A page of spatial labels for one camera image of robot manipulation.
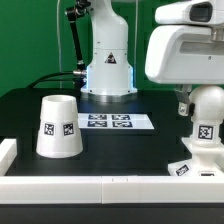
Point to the fiducial marker sheet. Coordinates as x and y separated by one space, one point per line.
114 121

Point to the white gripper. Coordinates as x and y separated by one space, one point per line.
183 55

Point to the white left wall block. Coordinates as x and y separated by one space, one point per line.
8 152

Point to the white lamp shade cone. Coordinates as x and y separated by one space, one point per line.
59 135

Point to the white lamp bulb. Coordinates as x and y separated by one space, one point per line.
208 115

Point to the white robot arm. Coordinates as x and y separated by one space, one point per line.
109 75

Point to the white lamp base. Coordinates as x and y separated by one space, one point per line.
202 163

